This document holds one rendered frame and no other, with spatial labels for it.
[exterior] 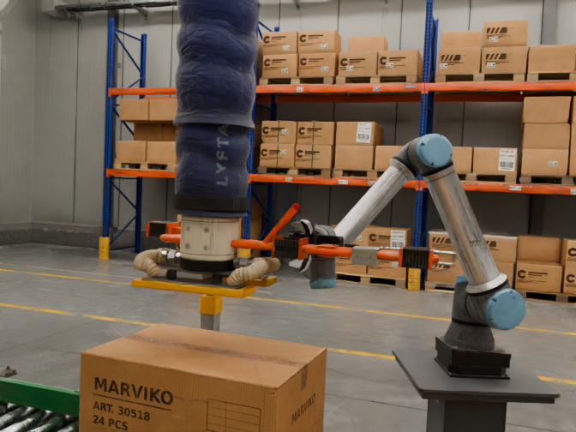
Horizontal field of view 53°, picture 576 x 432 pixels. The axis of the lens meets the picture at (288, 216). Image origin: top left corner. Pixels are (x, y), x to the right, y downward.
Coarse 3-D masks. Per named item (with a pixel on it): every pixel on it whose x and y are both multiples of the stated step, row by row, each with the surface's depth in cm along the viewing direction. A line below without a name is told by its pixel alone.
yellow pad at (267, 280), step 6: (222, 276) 176; (228, 276) 176; (264, 276) 176; (270, 276) 180; (246, 282) 173; (252, 282) 172; (258, 282) 172; (264, 282) 171; (270, 282) 174; (276, 282) 180
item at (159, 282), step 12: (156, 276) 167; (168, 276) 163; (216, 276) 159; (156, 288) 160; (168, 288) 159; (180, 288) 158; (192, 288) 157; (204, 288) 156; (216, 288) 155; (228, 288) 156; (240, 288) 157; (252, 288) 159
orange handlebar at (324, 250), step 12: (180, 228) 201; (168, 240) 172; (180, 240) 170; (240, 240) 169; (252, 240) 169; (312, 252) 159; (324, 252) 158; (336, 252) 157; (348, 252) 156; (384, 252) 154; (396, 252) 156
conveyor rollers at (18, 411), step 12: (0, 408) 220; (12, 408) 225; (24, 408) 220; (0, 420) 209; (12, 420) 213; (24, 420) 209; (36, 420) 212; (48, 420) 218; (60, 420) 212; (72, 420) 217
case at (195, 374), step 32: (96, 352) 162; (128, 352) 163; (160, 352) 164; (192, 352) 166; (224, 352) 167; (256, 352) 168; (288, 352) 170; (320, 352) 171; (96, 384) 160; (128, 384) 156; (160, 384) 153; (192, 384) 149; (224, 384) 146; (256, 384) 142; (288, 384) 147; (320, 384) 173; (96, 416) 161; (128, 416) 157; (160, 416) 153; (192, 416) 149; (224, 416) 146; (256, 416) 143; (288, 416) 148; (320, 416) 175
